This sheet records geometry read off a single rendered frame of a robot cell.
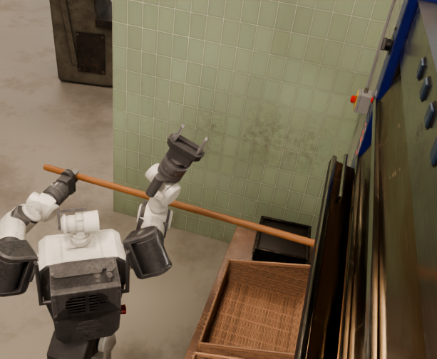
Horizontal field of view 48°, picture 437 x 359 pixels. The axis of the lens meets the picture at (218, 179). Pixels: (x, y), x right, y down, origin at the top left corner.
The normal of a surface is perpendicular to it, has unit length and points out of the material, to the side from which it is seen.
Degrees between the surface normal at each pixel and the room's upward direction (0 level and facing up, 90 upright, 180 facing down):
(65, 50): 90
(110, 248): 0
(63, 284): 0
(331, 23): 90
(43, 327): 0
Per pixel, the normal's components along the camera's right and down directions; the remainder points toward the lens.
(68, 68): -0.05, 0.56
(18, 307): 0.11, -0.82
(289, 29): -0.27, 0.52
